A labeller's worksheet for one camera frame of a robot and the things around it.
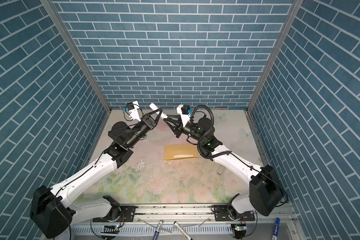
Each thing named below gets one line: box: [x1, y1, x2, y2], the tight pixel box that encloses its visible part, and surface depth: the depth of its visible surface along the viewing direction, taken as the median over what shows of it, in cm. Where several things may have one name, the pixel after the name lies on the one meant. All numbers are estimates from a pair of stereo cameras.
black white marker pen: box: [173, 221, 193, 240], surface depth 70 cm
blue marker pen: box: [152, 220, 163, 240], surface depth 70 cm
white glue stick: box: [149, 102, 168, 119], surface depth 66 cm
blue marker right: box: [271, 217, 281, 240], surface depth 70 cm
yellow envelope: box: [163, 144, 199, 161], surface depth 98 cm
